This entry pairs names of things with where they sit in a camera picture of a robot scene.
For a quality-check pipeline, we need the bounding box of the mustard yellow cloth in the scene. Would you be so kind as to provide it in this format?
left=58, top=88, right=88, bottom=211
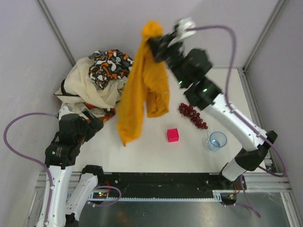
left=117, top=21, right=170, bottom=146

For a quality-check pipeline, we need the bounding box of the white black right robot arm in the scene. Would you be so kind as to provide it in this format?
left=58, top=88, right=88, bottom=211
left=147, top=25, right=277, bottom=188

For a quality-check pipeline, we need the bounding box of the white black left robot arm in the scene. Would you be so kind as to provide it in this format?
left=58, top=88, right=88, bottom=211
left=36, top=106, right=104, bottom=227

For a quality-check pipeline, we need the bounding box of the cream white cloth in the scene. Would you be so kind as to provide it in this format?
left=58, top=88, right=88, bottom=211
left=55, top=57, right=127, bottom=109

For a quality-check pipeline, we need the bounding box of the black orange camouflage cloth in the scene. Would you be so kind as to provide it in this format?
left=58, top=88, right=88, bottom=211
left=88, top=49, right=134, bottom=89

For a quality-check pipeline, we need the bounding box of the red grape bunch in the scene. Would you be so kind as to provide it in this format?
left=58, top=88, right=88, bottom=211
left=178, top=103, right=208, bottom=130

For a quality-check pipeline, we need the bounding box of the pink plastic cube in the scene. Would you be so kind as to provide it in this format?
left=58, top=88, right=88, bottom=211
left=167, top=128, right=179, bottom=143

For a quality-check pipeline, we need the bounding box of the blue transparent plastic cup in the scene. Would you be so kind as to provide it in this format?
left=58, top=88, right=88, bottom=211
left=202, top=131, right=227, bottom=152

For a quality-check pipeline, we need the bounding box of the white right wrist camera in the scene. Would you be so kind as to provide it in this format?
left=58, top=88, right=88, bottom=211
left=173, top=17, right=196, bottom=43

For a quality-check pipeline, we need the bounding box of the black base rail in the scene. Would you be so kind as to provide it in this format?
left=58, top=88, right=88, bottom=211
left=98, top=173, right=232, bottom=199

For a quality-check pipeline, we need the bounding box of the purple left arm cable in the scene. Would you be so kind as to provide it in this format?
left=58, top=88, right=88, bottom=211
left=3, top=112, right=122, bottom=227

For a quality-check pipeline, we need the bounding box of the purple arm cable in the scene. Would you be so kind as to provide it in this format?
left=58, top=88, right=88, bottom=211
left=3, top=112, right=122, bottom=227
left=187, top=25, right=287, bottom=218

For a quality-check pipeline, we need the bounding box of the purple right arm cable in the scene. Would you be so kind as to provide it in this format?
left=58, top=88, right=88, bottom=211
left=187, top=25, right=287, bottom=218

